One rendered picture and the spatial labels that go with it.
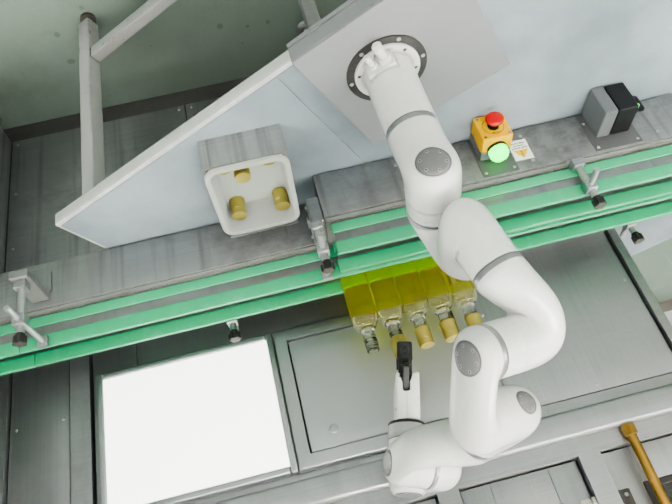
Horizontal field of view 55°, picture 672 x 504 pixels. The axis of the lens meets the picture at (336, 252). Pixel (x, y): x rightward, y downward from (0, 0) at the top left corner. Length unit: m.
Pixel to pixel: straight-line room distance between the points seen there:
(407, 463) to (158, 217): 0.79
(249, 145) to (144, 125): 0.86
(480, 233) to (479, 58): 0.45
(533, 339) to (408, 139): 0.38
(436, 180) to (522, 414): 0.38
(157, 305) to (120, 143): 0.75
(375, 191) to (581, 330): 0.62
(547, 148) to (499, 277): 0.65
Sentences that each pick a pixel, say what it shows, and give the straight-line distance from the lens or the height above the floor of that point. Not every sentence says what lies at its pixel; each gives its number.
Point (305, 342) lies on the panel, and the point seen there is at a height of 1.03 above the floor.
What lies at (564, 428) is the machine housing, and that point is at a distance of 1.54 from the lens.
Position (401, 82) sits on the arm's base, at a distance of 1.16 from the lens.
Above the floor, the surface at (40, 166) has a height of 0.23.
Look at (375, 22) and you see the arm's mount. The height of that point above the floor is 0.80.
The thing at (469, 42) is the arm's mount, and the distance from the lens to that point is 1.28.
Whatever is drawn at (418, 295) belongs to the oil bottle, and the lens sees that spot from 1.44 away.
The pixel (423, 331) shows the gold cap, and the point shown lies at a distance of 1.41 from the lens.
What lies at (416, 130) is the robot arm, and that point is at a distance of 1.08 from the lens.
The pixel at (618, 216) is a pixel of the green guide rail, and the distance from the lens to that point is 1.72.
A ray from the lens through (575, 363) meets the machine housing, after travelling 1.63.
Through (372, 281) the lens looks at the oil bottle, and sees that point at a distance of 1.45.
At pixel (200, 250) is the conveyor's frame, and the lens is 1.52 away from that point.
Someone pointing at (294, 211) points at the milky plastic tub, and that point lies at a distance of 1.42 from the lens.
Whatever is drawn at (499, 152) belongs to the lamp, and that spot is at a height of 0.85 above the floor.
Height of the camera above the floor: 1.69
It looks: 32 degrees down
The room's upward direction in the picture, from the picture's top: 164 degrees clockwise
